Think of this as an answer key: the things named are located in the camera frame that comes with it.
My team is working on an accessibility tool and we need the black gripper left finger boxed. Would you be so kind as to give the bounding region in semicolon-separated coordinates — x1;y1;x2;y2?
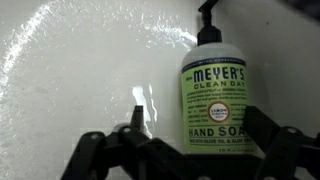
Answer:
61;104;158;180

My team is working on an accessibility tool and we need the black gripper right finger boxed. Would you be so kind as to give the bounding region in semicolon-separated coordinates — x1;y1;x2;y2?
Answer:
241;105;320;180

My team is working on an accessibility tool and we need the green label hand soap bottle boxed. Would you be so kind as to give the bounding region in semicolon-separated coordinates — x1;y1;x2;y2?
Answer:
180;0;260;156

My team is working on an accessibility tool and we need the white oval sink basin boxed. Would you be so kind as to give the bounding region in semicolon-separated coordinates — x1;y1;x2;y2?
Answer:
0;0;320;180

